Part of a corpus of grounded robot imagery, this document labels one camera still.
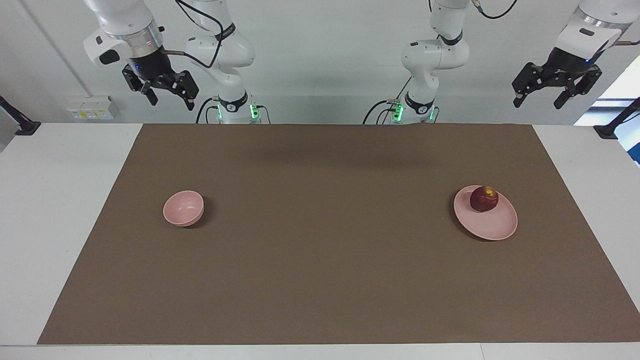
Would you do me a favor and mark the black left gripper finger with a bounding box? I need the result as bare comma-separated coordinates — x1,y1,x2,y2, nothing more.
512,62,548,108
553,66,602,110

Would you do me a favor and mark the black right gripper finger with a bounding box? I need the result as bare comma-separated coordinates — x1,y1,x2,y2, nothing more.
141,80,159,106
176,71,200,111

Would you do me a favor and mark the dark red apple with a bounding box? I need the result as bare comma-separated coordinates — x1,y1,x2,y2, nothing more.
469,185,499,213

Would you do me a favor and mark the pink bowl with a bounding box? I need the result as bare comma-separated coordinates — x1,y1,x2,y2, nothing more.
163,190,205,228

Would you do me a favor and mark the pink plate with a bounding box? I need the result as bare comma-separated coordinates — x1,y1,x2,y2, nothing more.
453,185,518,241

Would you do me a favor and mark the bright window opening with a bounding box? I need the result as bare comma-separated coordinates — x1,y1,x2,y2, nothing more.
573,55,640,127

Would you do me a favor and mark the grey flat panel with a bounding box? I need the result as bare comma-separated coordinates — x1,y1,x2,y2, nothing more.
0,106,16,154

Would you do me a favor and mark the brown table mat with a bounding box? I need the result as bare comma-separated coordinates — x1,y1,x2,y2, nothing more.
37,123,640,346

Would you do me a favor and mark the black right arm base cable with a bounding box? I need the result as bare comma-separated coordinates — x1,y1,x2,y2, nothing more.
195,97,217,125

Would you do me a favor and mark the black arm base cable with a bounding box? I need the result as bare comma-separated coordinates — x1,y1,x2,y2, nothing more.
363,75,414,125
195,97,217,125

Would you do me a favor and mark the black clamp mount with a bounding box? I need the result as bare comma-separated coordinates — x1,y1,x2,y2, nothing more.
593,97,640,140
0,95,42,137

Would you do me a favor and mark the white wall socket box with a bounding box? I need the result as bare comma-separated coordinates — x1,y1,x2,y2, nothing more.
66,95,121,121

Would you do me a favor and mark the black right arm gripper cable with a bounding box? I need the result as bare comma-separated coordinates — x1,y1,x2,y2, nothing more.
161,0,224,69

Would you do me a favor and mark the black arm gripper cable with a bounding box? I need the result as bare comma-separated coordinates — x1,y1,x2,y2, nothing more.
161,0,224,69
469,0,519,20

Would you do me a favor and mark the black left arm gripper cable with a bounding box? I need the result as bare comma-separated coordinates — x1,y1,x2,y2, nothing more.
469,0,519,20

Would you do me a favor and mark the black left arm base cable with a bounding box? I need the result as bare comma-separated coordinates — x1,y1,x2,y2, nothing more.
363,75,414,125

